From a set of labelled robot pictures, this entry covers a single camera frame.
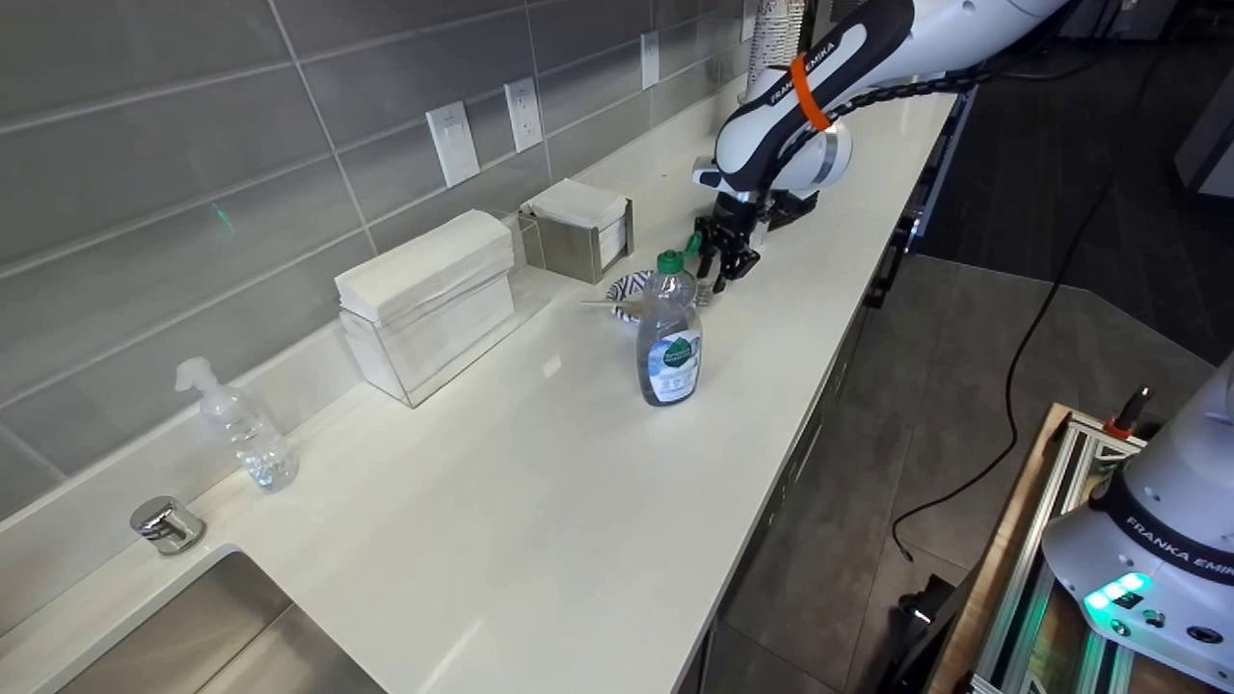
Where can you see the dish soap bottle green cap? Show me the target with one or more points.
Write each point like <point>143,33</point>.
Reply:
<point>668,354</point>

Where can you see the white wall outlet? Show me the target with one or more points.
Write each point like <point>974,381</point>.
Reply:
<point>649,60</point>
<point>454,146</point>
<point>522,118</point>

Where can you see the white rectangular box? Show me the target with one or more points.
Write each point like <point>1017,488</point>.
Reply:
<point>427,309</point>

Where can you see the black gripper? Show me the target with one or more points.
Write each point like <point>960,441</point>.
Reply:
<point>735,217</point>

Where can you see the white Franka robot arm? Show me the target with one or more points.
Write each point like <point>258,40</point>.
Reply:
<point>783,142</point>

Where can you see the stainless steel sink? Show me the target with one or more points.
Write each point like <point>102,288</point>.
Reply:
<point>194,642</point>

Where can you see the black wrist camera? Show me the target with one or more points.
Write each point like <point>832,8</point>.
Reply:
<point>797,211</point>

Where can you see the wooden robot cart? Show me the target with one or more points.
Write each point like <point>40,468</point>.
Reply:
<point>1005,564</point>

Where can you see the small patterned dish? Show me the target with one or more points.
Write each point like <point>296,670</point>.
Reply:
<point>627,295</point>

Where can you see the gray napkin holder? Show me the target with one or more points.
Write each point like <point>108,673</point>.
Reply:
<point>580,233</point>

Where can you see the clear spray bottle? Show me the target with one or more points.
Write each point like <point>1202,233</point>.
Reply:
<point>251,444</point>

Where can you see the small metal countertop fixture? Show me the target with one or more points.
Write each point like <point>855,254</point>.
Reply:
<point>167,528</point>

